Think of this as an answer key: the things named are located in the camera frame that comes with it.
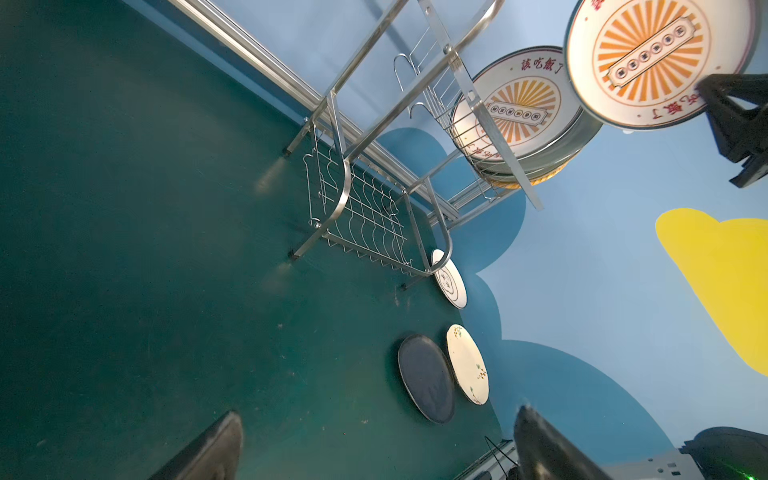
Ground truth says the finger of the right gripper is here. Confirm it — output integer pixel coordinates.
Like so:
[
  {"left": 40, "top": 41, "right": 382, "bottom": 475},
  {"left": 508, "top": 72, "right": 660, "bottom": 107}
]
[
  {"left": 698, "top": 73, "right": 767, "bottom": 163},
  {"left": 730, "top": 152, "right": 768, "bottom": 189}
]

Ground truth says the dark blue round plate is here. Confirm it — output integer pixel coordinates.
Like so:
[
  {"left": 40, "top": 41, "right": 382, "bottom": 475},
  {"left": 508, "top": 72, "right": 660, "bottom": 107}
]
[{"left": 397, "top": 334, "right": 455, "bottom": 424}]

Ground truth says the orange woven round plate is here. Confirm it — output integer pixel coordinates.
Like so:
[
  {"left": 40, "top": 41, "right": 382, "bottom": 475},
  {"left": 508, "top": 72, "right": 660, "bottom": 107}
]
[{"left": 494, "top": 163, "right": 568, "bottom": 190}]

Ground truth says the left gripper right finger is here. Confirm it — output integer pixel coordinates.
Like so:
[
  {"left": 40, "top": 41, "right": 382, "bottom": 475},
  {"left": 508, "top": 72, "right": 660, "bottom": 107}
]
[{"left": 513, "top": 405, "right": 611, "bottom": 480}]

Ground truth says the aluminium frame back bar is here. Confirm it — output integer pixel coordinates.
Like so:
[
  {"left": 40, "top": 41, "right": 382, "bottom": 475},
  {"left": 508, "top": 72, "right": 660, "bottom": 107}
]
[{"left": 169, "top": 1, "right": 459, "bottom": 220}]

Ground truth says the cream floral plate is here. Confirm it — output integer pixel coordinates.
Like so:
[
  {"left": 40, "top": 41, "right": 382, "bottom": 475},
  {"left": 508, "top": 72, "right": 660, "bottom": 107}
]
[{"left": 446, "top": 324, "right": 490, "bottom": 405}]

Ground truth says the chrome two-tier dish rack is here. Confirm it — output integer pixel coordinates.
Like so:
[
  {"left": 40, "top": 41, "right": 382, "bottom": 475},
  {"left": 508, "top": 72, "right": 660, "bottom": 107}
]
[{"left": 284, "top": 1, "right": 543, "bottom": 282}]

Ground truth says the grey-green plain plate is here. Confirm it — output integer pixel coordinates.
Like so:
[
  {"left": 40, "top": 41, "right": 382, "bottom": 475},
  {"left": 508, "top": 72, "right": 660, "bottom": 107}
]
[{"left": 469, "top": 110, "right": 603, "bottom": 183}]

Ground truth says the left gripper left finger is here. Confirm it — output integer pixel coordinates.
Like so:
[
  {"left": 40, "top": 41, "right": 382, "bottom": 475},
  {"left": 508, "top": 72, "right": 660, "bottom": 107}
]
[{"left": 149, "top": 410, "right": 243, "bottom": 480}]

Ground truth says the white plate black ring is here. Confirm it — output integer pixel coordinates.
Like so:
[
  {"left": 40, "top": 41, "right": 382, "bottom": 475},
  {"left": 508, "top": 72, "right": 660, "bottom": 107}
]
[{"left": 430, "top": 248, "right": 469, "bottom": 310}]

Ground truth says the white plate orange sunburst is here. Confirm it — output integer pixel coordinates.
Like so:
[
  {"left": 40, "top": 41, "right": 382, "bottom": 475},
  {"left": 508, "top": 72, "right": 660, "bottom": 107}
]
[{"left": 472, "top": 45, "right": 582, "bottom": 164}]

